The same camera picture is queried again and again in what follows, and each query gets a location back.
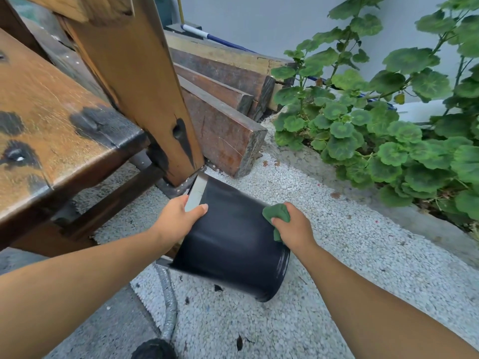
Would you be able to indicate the person's left hand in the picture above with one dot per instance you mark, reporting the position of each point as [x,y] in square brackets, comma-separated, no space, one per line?
[174,222]

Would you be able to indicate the person's right hand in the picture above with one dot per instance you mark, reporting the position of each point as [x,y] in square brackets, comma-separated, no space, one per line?
[295,229]

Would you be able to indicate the person's right thumb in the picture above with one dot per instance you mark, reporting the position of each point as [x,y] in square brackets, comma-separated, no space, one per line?
[281,221]

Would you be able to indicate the person's left thumb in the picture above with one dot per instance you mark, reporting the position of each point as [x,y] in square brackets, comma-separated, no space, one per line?
[195,213]

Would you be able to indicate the green scrubbing cloth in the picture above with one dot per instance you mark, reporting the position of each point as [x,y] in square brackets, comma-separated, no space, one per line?
[277,214]

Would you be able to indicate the black plastic plant pot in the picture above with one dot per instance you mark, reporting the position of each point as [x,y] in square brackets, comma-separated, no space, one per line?
[234,239]

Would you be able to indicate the person's right forearm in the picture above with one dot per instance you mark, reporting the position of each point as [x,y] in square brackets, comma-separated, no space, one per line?
[378,310]

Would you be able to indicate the person's left forearm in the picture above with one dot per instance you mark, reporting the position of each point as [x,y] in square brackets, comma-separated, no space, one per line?
[80,286]

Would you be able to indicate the dark brown wooden beam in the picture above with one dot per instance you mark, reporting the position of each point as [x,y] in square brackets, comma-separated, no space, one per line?
[215,89]
[224,70]
[224,130]

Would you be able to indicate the green geranium plant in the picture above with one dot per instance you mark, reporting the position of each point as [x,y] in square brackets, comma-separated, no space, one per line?
[378,123]

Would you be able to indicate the black round object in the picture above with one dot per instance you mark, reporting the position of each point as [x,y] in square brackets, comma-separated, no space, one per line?
[154,349]

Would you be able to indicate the weathered wooden bench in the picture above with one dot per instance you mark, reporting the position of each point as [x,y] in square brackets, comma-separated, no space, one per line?
[86,108]

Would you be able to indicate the pale yellowish wooden beam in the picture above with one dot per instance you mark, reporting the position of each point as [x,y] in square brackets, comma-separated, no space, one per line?
[224,52]

